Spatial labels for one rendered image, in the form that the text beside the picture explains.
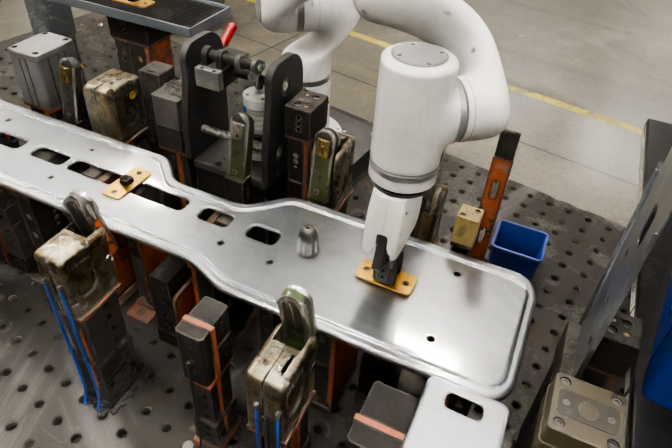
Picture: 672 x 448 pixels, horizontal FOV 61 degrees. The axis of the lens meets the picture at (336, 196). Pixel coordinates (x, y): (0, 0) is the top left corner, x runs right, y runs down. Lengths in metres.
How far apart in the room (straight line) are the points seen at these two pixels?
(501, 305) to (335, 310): 0.23
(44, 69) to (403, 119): 0.81
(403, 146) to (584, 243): 0.91
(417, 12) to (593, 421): 0.48
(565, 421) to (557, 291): 0.68
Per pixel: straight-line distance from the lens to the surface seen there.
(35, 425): 1.12
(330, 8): 1.28
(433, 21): 0.70
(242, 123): 0.97
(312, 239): 0.83
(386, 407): 0.73
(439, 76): 0.60
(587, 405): 0.70
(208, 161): 1.10
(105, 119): 1.16
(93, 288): 0.91
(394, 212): 0.68
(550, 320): 1.27
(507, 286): 0.87
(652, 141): 1.26
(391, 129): 0.63
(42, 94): 1.27
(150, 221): 0.93
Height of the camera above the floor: 1.60
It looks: 39 degrees down
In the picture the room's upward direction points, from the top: 4 degrees clockwise
